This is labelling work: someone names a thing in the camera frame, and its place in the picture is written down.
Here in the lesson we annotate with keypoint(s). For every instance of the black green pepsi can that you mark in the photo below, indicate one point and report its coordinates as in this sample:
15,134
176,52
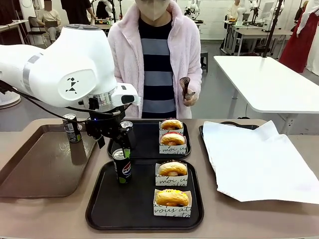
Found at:
71,132
126,124
122,171

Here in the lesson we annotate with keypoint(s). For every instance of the grey plastic stool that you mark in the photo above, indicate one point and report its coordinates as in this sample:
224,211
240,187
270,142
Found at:
205,61

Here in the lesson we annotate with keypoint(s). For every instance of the seated person in white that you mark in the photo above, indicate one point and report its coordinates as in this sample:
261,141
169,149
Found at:
51,17

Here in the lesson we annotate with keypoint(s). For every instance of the white paper sheet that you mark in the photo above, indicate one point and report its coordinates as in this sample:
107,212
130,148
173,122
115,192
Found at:
261,161

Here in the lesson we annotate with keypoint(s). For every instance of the figure in red dress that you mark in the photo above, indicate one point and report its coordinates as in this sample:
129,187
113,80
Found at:
301,37

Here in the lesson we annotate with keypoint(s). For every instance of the black tray under paper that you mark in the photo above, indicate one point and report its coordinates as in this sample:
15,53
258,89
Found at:
202,135

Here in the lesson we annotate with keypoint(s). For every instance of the person's left forearm pink sleeve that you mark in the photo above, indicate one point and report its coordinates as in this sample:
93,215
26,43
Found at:
195,77

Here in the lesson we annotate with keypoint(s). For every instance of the brown metal tongs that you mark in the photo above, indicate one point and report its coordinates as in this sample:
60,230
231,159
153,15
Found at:
185,81

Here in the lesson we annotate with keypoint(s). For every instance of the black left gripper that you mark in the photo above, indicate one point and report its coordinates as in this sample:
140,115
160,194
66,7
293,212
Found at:
104,127

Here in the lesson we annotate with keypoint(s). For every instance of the grey background desk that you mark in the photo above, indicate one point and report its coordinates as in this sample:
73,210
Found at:
199,25

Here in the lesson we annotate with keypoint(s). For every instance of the red glazed donut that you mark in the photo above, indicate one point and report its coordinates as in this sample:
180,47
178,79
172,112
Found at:
172,139

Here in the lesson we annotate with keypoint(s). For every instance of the brown plastic tray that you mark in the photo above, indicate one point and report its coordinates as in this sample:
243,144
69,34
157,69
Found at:
42,169

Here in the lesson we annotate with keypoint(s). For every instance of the black office chair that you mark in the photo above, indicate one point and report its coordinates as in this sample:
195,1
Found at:
35,27

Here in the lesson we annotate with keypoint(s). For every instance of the grey background table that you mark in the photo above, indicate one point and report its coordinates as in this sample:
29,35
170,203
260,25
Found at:
259,33

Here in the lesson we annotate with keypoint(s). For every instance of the person in pink fleece jacket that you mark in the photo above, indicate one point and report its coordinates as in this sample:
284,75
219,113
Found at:
157,74

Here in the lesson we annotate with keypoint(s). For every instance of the white table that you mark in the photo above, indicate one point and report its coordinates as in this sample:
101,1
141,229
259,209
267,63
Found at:
269,82

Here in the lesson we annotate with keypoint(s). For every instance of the standing person in black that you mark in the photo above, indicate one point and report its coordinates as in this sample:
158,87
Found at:
77,11

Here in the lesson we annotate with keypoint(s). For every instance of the pink frosted donut in box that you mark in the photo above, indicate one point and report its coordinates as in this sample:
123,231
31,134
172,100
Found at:
172,150

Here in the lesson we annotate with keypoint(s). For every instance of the laptop on lap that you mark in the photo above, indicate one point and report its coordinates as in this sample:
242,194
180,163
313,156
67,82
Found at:
51,23

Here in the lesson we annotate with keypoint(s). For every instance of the beige face mask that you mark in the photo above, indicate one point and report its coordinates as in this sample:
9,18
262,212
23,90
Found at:
153,10

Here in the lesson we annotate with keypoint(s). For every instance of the person's left hand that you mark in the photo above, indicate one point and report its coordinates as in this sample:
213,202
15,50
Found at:
190,98

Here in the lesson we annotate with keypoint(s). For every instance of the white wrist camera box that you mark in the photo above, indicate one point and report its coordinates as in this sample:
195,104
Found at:
125,95

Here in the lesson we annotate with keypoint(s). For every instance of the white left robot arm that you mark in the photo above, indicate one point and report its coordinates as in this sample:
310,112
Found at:
67,64

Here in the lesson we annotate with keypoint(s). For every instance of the large black square tray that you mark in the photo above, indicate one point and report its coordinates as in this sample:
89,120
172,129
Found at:
134,206

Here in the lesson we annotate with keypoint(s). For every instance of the black camera pole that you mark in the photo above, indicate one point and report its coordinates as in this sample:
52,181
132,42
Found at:
272,30

